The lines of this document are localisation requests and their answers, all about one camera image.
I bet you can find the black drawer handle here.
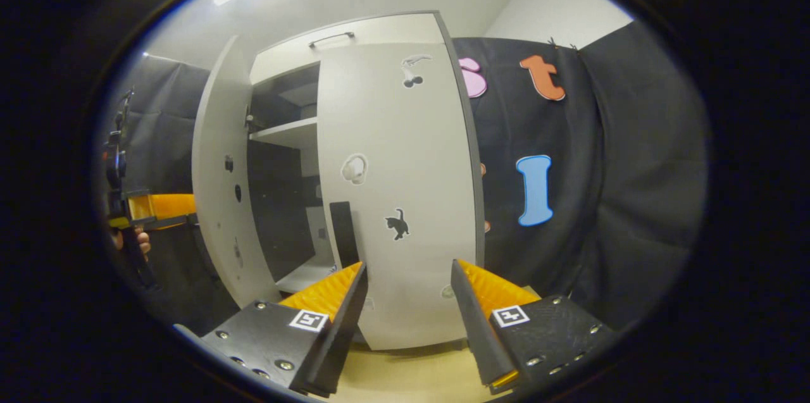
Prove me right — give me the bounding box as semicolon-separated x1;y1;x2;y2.
308;32;355;48

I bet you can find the white cabinet shelf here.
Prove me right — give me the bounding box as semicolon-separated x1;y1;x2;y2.
250;116;319;149

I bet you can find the white cabinet drawer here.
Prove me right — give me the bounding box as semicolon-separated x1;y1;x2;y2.
250;13;444;84

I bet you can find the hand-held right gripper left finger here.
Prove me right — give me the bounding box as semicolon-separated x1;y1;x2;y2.
201;262;369;399

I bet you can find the black door handle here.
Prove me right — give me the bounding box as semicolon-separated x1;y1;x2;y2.
329;202;360;268

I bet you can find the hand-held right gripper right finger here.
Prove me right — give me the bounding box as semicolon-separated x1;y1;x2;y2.
451;259;618;394

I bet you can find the white cabinet door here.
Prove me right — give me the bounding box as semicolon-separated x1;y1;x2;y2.
192;36;282;309
316;42;485;351

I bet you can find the white shoe cabinet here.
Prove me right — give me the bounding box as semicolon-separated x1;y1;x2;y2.
244;11;487;351

